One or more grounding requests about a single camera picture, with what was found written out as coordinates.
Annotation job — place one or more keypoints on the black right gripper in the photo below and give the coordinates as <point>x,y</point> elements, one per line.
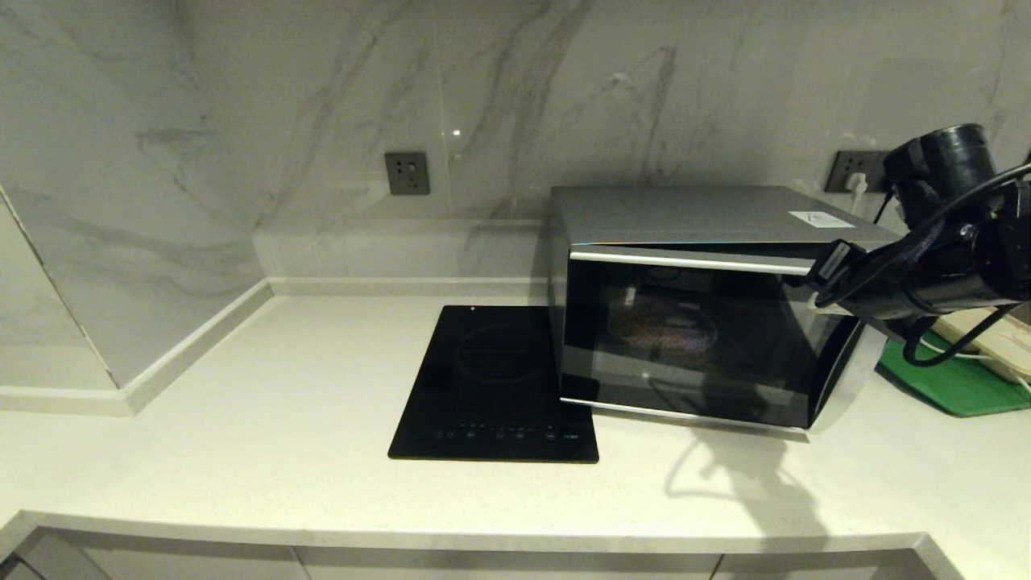
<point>834,274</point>

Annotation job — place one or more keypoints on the microwave door with dark glass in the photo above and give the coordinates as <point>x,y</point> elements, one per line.
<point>685,362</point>

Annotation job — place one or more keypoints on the purple plastic plate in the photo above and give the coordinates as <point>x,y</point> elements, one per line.
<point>660,326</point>

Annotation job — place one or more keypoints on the silver Panasonic microwave oven body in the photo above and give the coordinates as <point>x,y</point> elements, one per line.
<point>685,213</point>

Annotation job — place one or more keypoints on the white label sticker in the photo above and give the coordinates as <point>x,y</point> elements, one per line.
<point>821,219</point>

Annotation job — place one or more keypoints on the white power plug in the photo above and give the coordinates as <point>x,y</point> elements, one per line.
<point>856,185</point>

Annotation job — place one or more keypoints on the green plastic tray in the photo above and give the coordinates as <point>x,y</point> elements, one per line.
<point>950,387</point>

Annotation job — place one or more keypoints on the beige lidded box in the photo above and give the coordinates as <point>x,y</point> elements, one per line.
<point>999,342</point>

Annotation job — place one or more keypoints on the grey cabinet door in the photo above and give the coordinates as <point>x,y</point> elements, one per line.
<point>805,568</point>

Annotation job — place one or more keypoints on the black induction cooktop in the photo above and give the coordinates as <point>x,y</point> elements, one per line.
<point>483,387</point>

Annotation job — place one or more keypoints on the grey corner cabinet panel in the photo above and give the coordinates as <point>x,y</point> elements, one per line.
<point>56,564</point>

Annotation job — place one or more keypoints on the grey double wall socket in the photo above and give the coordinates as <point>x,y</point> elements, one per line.
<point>846,165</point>

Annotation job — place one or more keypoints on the grey single wall socket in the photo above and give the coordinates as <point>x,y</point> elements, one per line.
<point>407,173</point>

